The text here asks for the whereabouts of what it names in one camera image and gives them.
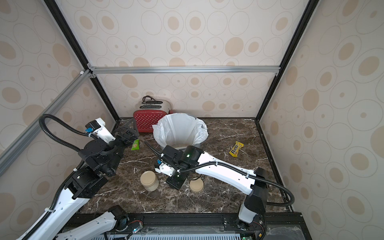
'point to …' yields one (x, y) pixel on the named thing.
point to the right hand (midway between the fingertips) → (176, 182)
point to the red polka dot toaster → (148, 112)
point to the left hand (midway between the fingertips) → (133, 122)
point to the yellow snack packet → (234, 151)
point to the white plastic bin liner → (179, 129)
